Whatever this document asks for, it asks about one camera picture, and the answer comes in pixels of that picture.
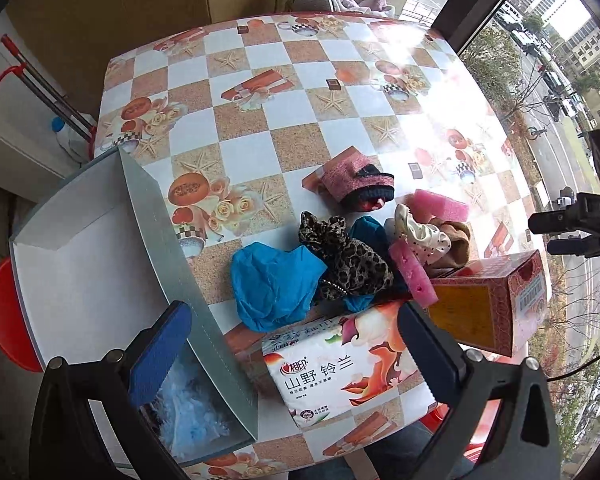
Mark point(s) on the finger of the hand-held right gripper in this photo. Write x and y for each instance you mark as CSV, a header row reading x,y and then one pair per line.
x,y
555,222
575,247

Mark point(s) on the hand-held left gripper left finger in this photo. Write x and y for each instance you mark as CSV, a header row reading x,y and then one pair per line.
x,y
167,355

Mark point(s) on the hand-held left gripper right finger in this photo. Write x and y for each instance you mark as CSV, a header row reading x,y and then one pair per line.
x,y
430,355

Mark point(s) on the white polka dot scrunchie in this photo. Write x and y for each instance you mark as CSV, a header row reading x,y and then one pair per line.
x,y
427,240

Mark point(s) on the blue nonwoven cloth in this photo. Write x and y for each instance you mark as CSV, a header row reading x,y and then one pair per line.
x,y
275,285
370,232

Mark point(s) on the grey storage box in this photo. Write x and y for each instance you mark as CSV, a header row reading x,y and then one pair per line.
x,y
145,220

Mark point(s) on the red plastic stool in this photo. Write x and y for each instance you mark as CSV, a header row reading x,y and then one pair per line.
x,y
435,412
10,320

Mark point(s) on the light blue crumpled plastic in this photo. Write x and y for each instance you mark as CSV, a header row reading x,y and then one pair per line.
x,y
190,410

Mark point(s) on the red cardboard box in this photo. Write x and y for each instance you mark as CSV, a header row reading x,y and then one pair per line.
x,y
480,305

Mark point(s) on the pink foam strip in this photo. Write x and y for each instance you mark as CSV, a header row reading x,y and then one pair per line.
x,y
412,270
440,205

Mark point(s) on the brown fabric scrunchie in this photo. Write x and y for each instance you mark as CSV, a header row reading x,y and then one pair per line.
x,y
460,245

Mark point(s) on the printed tissue pack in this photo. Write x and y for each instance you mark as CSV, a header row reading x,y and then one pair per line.
x,y
330,360

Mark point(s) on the person's leg in jeans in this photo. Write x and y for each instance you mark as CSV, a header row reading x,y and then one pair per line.
x,y
395,450

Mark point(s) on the leopard print scrunchie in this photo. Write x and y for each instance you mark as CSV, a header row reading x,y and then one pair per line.
x,y
355,260

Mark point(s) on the black red knitted band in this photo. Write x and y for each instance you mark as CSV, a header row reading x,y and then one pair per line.
x,y
375,192

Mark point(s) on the pink glitter foam block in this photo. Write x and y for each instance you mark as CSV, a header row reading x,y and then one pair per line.
x,y
330,175

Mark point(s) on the blue capped plastic bottle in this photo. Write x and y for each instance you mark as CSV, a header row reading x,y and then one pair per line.
x,y
72,140

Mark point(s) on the white cabinet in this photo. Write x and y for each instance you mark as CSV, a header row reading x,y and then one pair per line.
x,y
5,125

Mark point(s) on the grey chair back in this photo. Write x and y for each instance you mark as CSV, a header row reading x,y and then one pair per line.
x,y
312,0

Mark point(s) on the large cardboard box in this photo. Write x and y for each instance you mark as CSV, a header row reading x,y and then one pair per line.
x,y
130,10

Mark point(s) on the dark window frame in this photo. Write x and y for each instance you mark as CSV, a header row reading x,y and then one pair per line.
x,y
485,0

